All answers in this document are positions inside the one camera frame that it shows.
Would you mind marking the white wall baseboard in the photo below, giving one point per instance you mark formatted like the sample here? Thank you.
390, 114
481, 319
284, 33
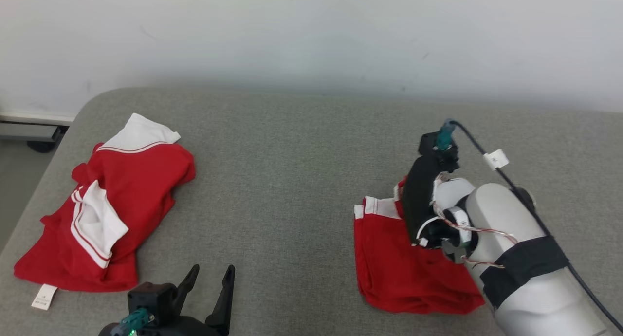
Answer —
34, 117

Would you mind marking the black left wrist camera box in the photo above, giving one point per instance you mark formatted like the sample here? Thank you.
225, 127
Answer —
151, 297

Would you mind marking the grey fabric sofa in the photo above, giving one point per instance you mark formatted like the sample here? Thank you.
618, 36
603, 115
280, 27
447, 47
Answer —
282, 180

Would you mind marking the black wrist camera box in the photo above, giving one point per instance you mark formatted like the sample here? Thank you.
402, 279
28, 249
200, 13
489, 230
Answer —
151, 297
430, 143

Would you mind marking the red shorts with white trim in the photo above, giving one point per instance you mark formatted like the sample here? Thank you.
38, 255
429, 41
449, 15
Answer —
399, 268

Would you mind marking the grey frame with caster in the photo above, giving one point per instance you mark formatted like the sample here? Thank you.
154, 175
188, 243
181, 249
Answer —
29, 131

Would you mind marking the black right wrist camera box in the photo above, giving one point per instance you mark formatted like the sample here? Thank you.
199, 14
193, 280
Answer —
430, 143

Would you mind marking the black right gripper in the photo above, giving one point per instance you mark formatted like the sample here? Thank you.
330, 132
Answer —
418, 199

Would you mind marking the red shirt with white sleeves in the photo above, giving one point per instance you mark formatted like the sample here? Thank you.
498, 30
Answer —
136, 180

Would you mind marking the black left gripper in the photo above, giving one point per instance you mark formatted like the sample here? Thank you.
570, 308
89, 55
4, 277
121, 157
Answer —
185, 326

